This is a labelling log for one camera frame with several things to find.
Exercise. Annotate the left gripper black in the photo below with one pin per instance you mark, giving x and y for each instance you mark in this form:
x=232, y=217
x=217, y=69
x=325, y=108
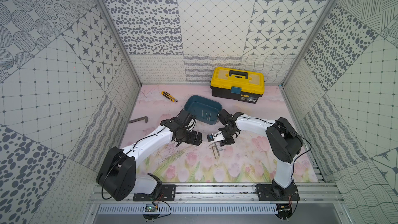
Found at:
x=189, y=135

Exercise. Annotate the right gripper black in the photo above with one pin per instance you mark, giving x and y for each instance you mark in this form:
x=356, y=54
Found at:
x=226, y=142

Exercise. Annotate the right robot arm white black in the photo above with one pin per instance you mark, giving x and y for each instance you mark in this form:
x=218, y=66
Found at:
x=284, y=141

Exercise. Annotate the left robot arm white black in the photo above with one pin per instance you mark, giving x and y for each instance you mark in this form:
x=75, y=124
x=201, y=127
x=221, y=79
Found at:
x=117, y=175

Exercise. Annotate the teal plastic storage box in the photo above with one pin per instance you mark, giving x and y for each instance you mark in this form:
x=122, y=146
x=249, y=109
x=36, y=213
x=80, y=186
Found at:
x=197, y=105

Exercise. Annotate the dark metal hex key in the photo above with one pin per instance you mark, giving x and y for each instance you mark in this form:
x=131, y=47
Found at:
x=145, y=119

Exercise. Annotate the yellow utility knife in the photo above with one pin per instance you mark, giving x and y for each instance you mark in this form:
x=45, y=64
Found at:
x=169, y=96

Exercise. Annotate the yellow black toolbox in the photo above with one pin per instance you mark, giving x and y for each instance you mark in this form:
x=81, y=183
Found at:
x=236, y=84

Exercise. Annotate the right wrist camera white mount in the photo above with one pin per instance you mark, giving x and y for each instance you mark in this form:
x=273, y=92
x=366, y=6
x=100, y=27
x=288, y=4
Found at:
x=216, y=137

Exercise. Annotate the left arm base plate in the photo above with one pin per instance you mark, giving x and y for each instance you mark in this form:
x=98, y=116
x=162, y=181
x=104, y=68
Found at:
x=163, y=193

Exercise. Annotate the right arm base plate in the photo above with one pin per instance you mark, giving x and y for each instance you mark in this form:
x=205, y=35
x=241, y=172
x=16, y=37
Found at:
x=274, y=192

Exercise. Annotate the aluminium mounting rail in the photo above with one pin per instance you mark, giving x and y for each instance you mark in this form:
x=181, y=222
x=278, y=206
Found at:
x=327, y=193

